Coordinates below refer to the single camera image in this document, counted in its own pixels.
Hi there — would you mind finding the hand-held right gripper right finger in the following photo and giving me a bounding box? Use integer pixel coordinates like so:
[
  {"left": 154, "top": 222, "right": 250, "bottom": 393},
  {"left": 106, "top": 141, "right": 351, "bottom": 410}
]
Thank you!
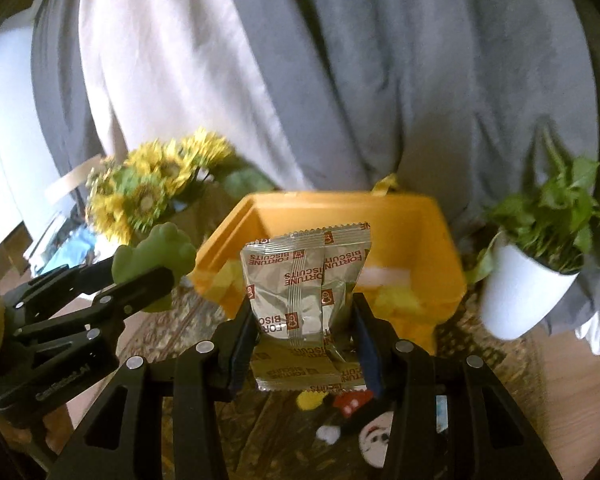
[{"left": 350, "top": 292, "right": 566, "bottom": 480}]

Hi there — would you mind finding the orange crate with yellow ribbons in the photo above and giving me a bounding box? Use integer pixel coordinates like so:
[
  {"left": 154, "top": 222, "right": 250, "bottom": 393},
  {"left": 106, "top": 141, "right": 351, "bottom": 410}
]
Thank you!
[{"left": 187, "top": 174, "right": 469, "bottom": 357}]

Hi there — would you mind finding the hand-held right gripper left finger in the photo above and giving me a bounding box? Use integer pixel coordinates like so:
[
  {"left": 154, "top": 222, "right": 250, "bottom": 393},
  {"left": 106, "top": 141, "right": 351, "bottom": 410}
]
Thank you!
[{"left": 45, "top": 305, "right": 261, "bottom": 480}]

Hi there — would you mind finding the green frog plush toy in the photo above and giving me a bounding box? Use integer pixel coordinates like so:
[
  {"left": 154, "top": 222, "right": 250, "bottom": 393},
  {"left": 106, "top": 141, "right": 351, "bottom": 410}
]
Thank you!
[{"left": 111, "top": 222, "right": 199, "bottom": 312}]

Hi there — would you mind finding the potted plant in white pot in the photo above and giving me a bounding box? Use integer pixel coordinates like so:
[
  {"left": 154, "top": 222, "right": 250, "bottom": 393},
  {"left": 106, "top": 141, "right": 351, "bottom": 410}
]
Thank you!
[{"left": 462, "top": 130, "right": 600, "bottom": 342}]

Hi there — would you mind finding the white wardrobe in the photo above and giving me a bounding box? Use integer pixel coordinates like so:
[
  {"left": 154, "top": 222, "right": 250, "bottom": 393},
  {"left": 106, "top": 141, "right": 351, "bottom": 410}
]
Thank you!
[{"left": 0, "top": 10, "right": 62, "bottom": 242}]

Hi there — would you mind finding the patterned fringed table rug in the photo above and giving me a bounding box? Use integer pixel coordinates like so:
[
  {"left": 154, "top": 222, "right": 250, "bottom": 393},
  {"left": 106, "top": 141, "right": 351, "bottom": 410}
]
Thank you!
[{"left": 105, "top": 280, "right": 547, "bottom": 480}]

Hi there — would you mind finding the light sheer curtain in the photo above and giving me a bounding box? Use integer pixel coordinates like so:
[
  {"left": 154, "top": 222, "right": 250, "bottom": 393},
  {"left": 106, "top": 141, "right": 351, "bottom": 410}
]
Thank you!
[{"left": 80, "top": 0, "right": 302, "bottom": 197}]

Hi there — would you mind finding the blue cloth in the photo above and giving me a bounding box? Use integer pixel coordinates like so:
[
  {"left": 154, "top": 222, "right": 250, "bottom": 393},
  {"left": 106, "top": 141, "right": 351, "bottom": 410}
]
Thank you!
[{"left": 45, "top": 225, "right": 102, "bottom": 272}]

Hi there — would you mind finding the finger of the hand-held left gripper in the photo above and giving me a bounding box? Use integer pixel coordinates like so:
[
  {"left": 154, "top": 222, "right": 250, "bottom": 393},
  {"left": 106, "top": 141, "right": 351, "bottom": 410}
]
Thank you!
[
  {"left": 0, "top": 257, "right": 118, "bottom": 313},
  {"left": 12, "top": 267, "right": 177, "bottom": 343}
]

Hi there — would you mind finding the sunflower bouquet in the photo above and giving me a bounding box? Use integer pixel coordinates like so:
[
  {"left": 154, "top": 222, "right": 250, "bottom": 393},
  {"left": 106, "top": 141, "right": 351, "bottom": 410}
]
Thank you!
[{"left": 85, "top": 127, "right": 277, "bottom": 247}]

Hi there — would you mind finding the grey curtain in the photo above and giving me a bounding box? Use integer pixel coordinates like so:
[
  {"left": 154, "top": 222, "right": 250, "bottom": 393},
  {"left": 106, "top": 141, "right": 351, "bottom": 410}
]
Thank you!
[
  {"left": 250, "top": 0, "right": 600, "bottom": 322},
  {"left": 30, "top": 0, "right": 127, "bottom": 177}
]

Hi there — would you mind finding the black mouse plush toy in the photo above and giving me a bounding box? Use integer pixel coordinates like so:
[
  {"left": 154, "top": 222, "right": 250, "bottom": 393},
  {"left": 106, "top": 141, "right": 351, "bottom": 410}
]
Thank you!
[{"left": 297, "top": 387, "right": 452, "bottom": 480}]

